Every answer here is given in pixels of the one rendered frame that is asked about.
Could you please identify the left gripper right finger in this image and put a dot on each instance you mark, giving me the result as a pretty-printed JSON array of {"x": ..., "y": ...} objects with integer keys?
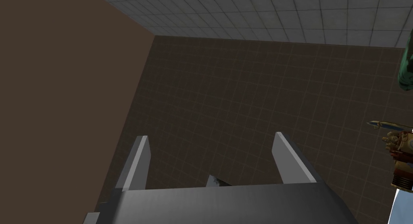
[{"x": 292, "y": 164}]

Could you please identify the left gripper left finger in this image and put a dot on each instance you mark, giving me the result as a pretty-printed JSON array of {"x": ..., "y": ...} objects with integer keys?
[{"x": 135, "y": 167}]

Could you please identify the gold and red figurine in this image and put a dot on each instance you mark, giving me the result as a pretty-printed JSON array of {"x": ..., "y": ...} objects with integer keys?
[{"x": 400, "y": 153}]

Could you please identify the green rounded object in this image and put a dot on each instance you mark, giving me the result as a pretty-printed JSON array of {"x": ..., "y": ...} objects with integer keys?
[{"x": 407, "y": 67}]

